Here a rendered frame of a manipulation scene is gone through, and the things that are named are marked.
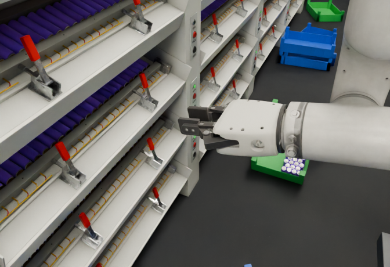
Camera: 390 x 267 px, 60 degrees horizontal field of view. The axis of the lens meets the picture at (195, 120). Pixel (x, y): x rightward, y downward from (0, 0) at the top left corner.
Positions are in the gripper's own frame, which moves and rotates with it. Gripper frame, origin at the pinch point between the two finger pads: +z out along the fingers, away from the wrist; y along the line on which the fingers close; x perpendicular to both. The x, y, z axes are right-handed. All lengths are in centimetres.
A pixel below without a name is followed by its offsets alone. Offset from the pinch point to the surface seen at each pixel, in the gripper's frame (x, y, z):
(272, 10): -26, 149, 26
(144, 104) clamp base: -6.2, 13.6, 21.2
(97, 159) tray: -7.6, -5.6, 20.8
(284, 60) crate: -55, 147, 21
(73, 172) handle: -4.9, -12.3, 19.9
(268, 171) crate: -58, 53, 5
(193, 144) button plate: -35, 34, 24
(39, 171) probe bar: -3.0, -15.4, 24.4
